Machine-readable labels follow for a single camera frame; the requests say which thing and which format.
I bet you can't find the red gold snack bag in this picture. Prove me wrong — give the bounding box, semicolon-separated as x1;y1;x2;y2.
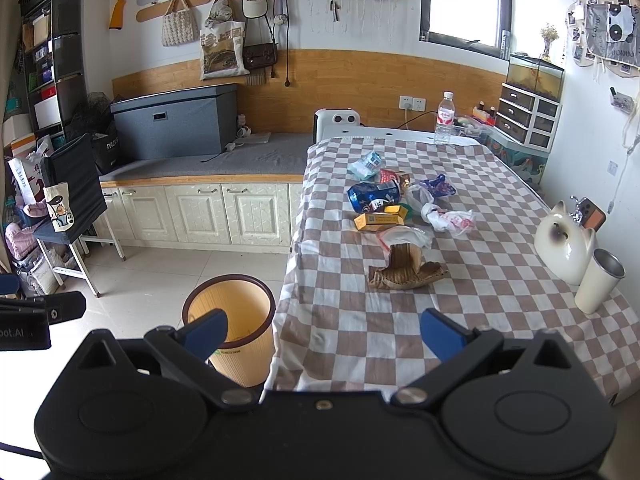
378;169;411;188

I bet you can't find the checkered brown white tablecloth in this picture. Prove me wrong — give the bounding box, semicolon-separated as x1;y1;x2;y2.
266;138;639;400

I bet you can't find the white plastic bag red print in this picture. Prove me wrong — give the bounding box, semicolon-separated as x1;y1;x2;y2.
421;203;475;237

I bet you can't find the white wall power socket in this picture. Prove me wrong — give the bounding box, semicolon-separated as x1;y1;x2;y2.
398;96;426;113

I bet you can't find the white metal tumbler cup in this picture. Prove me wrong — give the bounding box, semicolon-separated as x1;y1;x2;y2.
574;248;626;314

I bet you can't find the light blue snack pouch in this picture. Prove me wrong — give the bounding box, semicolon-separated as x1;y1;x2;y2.
347;151;384;181

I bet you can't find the black shelving unit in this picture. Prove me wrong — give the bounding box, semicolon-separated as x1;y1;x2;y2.
18;0;87;148

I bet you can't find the blue floral plastic bag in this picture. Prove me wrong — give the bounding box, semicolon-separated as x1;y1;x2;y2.
419;174;457;198

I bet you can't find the crushed blue pepsi can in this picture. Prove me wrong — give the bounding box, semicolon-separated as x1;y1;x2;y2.
347;180;400;214

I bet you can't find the dark framed window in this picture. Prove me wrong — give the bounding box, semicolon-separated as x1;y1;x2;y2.
420;0;512;60

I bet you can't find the printed canvas tote bag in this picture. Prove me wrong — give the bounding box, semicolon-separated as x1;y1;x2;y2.
200;21;248;80

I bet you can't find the yellow small carton box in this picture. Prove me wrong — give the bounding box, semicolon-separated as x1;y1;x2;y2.
354;204;409;232

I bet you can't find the torn brown cardboard piece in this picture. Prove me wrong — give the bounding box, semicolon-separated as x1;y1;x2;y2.
369;243;449;290

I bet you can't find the cream cabinet bench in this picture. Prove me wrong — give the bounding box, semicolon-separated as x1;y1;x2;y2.
94;133;312;254

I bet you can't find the panda photo wall board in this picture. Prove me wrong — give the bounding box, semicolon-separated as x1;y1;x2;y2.
565;0;639;78

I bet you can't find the clear water bottle red label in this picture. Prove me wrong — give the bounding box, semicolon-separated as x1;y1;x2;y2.
434;91;456;144

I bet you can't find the knitted beige handbag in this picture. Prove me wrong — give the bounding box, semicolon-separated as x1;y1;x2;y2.
160;0;196;47

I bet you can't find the clear plastic bag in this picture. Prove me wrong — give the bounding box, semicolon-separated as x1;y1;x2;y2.
376;226;434;252

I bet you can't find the glass fish tank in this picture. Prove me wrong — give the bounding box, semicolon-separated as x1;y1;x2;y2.
506;54;565;102

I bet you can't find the white drawer organizer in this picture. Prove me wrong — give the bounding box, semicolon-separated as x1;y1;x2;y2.
495;82;562;153

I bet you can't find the dark brown shoulder bag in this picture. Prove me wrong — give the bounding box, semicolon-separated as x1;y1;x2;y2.
243;42;278;70

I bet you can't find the grey fabric storage box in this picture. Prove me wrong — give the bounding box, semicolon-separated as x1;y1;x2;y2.
111;84;238;160

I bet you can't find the yellow round trash bin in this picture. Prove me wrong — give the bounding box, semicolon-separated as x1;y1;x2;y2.
182;274;276;387

